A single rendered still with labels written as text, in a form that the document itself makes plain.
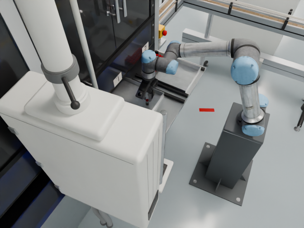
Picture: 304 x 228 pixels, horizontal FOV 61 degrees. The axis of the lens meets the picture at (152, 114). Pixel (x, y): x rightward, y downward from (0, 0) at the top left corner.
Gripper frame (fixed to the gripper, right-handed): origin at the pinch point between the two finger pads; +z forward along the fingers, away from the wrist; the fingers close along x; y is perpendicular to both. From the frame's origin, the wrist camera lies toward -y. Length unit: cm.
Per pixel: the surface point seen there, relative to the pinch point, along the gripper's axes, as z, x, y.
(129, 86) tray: 5.5, 18.5, 8.8
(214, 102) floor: 93, -26, 100
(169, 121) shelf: 5.2, -18.0, -3.8
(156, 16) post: -24, 20, 49
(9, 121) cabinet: -55, 11, -69
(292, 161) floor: 92, -115, 68
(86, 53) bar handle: -51, 14, -26
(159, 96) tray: 5.2, -3.1, 10.6
